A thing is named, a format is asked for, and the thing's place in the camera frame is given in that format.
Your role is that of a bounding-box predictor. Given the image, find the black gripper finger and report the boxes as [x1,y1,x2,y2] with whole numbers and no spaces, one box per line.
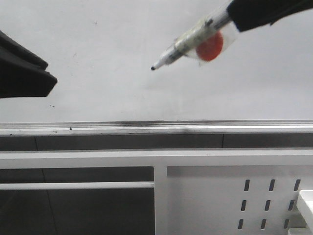
[226,0,313,32]
[0,32,58,98]

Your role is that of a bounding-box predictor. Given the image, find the white whiteboard marker pen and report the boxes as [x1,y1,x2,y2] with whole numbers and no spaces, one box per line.
[151,0,232,71]

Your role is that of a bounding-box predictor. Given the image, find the red round magnet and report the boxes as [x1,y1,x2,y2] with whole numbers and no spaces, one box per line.
[195,23,238,66]

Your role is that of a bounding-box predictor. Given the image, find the large white whiteboard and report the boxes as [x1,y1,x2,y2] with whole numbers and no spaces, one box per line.
[0,0,313,123]

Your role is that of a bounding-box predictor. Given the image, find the white plastic bin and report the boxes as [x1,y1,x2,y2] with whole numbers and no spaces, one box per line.
[296,189,313,232]

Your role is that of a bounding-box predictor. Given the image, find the aluminium whiteboard tray rail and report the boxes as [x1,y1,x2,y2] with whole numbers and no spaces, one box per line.
[0,119,313,137]

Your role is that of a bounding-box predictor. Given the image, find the white metal pegboard frame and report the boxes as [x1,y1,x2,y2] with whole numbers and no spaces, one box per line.
[0,149,313,235]

